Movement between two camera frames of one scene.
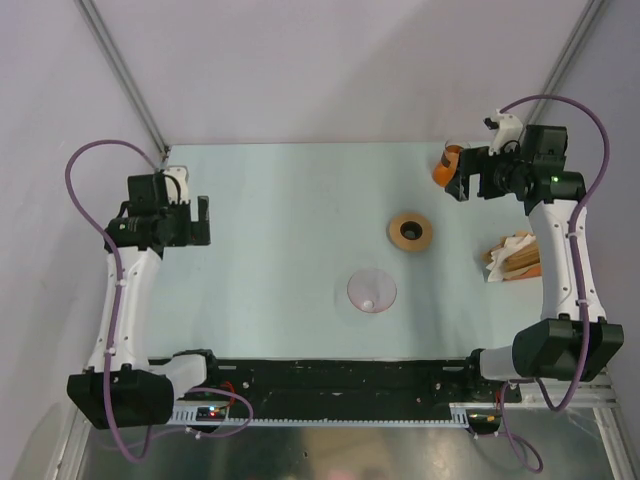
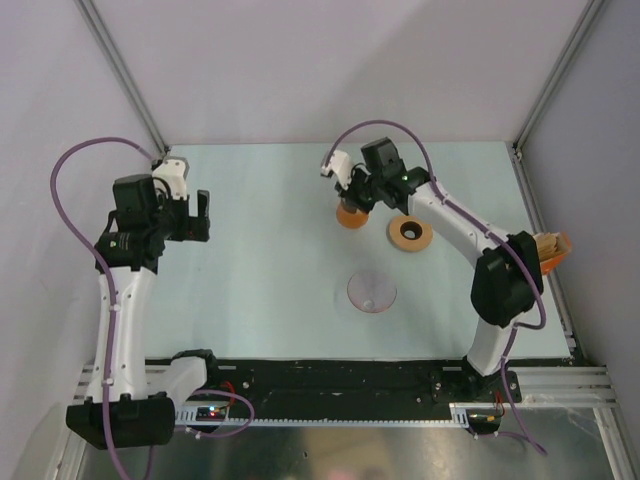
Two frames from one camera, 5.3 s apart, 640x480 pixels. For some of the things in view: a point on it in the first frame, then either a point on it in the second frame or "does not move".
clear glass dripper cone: [372, 290] does not move
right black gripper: [474, 161] to [349, 195]
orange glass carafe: [447, 165] to [351, 220]
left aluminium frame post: [134, 87] does not move
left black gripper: [195, 233] does not move
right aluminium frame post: [589, 15] does not move
